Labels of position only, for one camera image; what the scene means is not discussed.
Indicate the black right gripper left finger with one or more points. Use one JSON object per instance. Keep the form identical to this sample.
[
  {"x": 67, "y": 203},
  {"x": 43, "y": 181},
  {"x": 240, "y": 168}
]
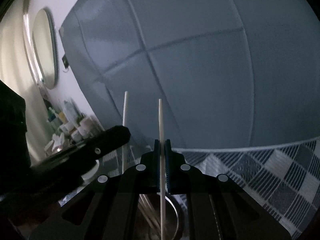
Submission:
[{"x": 106, "y": 208}]

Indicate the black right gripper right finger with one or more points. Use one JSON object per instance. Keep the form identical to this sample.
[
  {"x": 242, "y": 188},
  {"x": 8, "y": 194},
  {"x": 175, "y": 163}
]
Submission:
[{"x": 217, "y": 207}]

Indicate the oval wall mirror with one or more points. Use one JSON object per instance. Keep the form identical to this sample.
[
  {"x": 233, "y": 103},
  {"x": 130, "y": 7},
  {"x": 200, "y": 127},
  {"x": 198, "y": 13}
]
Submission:
[{"x": 41, "y": 49}]

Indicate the white ceramic mug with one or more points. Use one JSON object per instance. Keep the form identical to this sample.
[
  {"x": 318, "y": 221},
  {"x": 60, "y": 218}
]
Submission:
[{"x": 88, "y": 176}]

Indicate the dark metal utensil cup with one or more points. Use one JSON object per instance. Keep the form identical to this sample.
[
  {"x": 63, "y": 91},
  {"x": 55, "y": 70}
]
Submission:
[{"x": 175, "y": 220}]

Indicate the grey blue sofa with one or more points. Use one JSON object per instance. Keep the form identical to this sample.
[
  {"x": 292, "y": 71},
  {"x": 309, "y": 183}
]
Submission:
[{"x": 230, "y": 73}]

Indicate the bottles and jars cluster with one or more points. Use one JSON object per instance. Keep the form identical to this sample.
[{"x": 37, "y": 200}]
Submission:
[{"x": 69, "y": 127}]

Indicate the blue white patterned tablecloth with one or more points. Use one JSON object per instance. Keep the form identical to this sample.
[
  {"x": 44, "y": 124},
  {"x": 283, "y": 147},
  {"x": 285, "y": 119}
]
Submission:
[{"x": 284, "y": 180}]

